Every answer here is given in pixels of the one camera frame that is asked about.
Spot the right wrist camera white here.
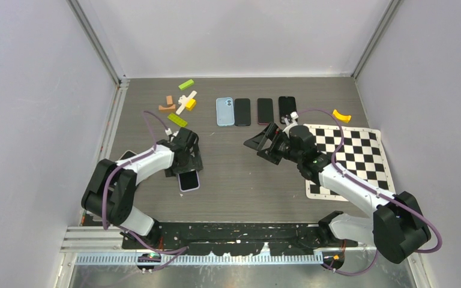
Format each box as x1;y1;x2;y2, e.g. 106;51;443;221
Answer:
282;111;299;134

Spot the purple cable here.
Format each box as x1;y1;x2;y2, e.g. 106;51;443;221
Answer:
101;110;172;232
296;108;443;276

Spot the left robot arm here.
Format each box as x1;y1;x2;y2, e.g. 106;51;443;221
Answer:
81;128;203;248

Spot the yellow curved block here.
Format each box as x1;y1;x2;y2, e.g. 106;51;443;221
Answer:
332;109;352;123

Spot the brown arch block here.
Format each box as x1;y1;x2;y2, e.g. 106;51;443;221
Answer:
158;104;177;113

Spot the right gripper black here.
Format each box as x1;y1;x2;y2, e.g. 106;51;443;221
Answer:
244;122;303;166

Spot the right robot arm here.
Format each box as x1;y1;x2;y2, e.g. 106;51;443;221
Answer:
244;123;433;264

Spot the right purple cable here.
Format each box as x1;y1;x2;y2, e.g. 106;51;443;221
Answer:
296;108;443;276

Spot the checkerboard mat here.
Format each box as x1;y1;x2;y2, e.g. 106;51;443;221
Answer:
306;124;395;192

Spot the purple phone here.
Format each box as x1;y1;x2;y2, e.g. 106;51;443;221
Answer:
257;98;274;125

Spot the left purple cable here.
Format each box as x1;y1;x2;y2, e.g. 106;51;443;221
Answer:
101;110;172;232

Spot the light green flat brick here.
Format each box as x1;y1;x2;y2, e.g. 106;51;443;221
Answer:
167;113;188;128

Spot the black phone near left edge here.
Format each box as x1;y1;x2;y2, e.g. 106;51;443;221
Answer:
119;150;137;161

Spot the small brown block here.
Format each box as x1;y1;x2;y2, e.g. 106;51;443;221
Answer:
166;95;174;106

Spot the black phone with dark frame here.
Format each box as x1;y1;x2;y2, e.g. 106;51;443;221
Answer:
234;98;251;127

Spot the green lego brick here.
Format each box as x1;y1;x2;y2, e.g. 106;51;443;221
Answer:
178;79;194;91

